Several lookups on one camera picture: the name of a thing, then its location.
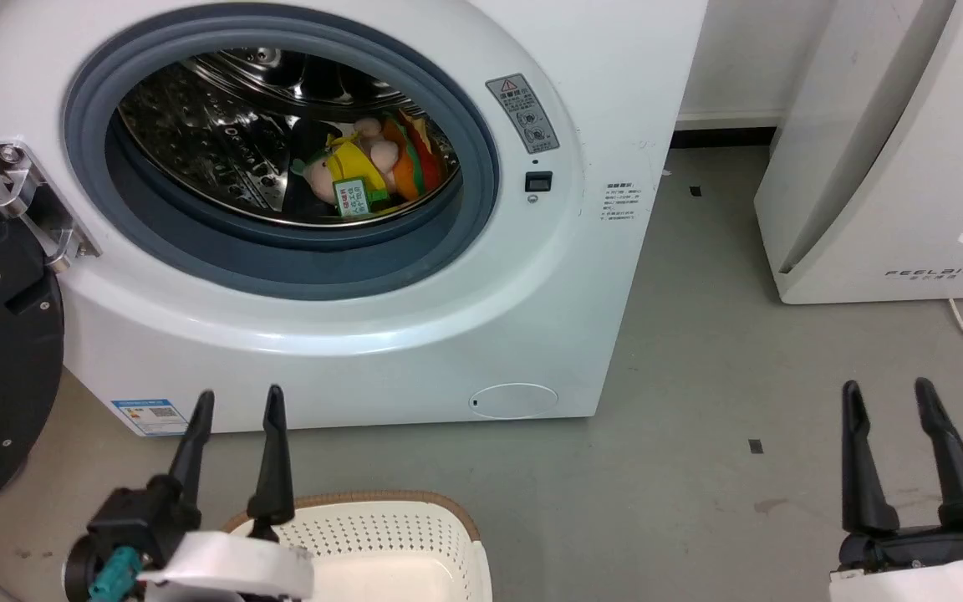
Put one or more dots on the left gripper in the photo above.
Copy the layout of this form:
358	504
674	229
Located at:
222	568

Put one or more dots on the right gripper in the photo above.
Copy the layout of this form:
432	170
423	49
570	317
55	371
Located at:
933	564

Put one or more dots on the white perforated laundry basket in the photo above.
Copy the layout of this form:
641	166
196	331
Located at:
398	552

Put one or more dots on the white front-load washing machine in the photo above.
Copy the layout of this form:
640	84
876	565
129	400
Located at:
415	334

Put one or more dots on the black round washing machine door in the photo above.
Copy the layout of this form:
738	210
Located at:
5	351

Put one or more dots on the yellow and pink plush toy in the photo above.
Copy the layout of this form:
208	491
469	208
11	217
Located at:
352	163

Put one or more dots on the orange burger plush toy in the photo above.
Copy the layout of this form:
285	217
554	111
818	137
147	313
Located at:
415	159

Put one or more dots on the blue energy label sticker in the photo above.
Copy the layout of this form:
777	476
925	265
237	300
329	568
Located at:
151	416

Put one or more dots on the grey rubber door gasket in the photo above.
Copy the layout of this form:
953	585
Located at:
298	259

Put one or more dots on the black cloth item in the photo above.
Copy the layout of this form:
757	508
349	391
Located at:
306	188

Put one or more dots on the oval white filter cover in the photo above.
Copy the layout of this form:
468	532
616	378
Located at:
515	400

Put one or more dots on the green hang tag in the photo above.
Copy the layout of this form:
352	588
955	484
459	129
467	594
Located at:
356	199

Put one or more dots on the white floor appliance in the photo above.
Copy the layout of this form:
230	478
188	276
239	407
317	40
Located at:
891	150

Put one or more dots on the metal door hinge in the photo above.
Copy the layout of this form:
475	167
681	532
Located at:
30	196

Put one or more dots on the stainless steel washer drum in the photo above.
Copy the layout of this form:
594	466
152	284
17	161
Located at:
197	125

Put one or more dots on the small printed text label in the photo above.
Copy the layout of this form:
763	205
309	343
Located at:
619	202

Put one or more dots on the black door latch socket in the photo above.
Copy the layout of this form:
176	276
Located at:
538	181

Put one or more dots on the grey warning sticker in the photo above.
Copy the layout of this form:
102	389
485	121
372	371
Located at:
523	113

